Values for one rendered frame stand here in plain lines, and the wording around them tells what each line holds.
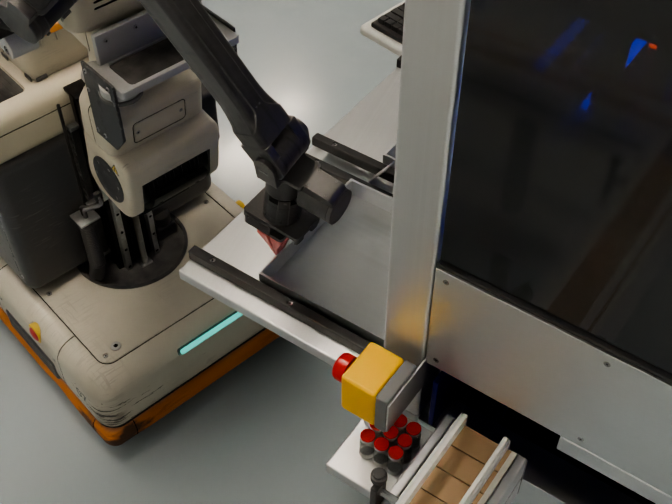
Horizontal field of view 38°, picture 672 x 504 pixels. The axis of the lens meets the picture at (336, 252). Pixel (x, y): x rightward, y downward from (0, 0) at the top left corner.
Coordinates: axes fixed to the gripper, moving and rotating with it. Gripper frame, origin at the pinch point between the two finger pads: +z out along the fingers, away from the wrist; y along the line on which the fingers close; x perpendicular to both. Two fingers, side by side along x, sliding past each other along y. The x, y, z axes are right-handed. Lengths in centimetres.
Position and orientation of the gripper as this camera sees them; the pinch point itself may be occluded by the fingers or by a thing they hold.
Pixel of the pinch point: (278, 249)
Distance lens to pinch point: 155.6
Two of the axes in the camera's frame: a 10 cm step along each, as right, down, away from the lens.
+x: 5.5, -6.1, 5.7
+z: -1.0, 6.2, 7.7
